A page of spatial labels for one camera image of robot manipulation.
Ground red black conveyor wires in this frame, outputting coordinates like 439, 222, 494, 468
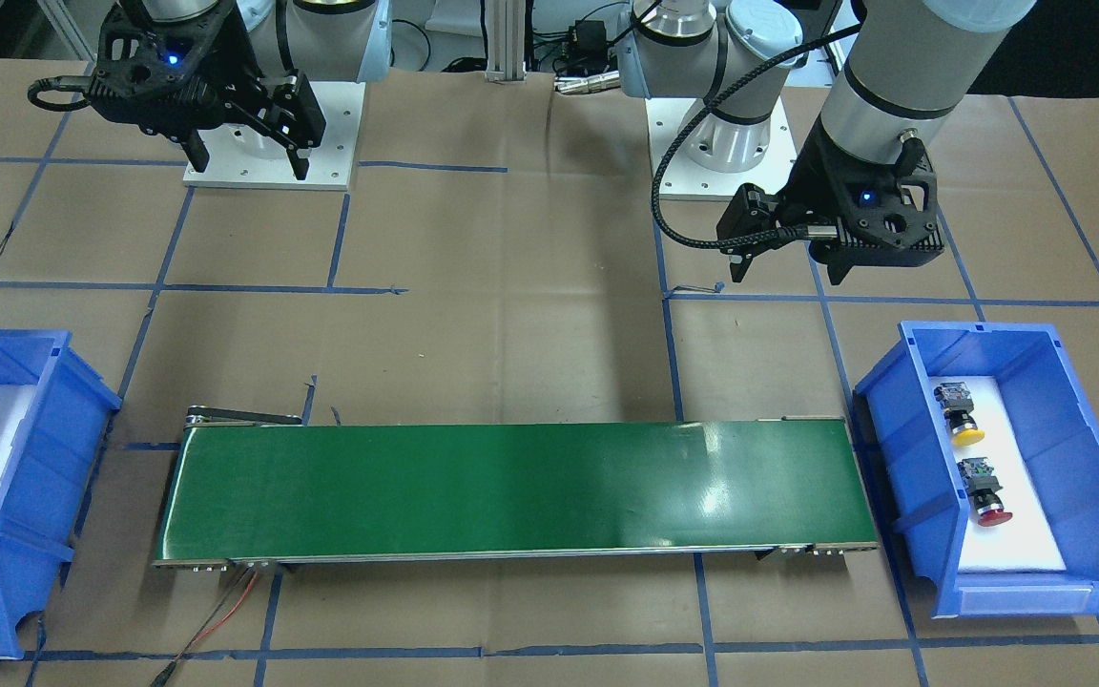
151, 569, 264, 686

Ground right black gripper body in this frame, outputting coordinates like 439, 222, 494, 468
84, 1, 269, 142

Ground braided black cable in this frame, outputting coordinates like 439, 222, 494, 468
653, 27, 863, 253
27, 76, 97, 113

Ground yellow push button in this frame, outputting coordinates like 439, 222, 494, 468
933, 383, 985, 447

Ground red push button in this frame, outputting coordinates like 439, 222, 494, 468
958, 457, 1013, 528

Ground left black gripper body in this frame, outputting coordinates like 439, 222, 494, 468
777, 123, 943, 285

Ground blue bin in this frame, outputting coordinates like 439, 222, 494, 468
0, 329, 121, 660
856, 321, 1099, 618

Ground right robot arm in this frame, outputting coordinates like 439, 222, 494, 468
71, 1, 391, 191

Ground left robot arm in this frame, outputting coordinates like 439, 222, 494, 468
617, 1, 1032, 285

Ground green conveyor belt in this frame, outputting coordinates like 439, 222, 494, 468
154, 418, 880, 569

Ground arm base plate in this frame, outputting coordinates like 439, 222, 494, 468
184, 81, 366, 192
646, 97, 797, 201

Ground aluminium frame post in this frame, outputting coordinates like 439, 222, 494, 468
481, 1, 532, 84

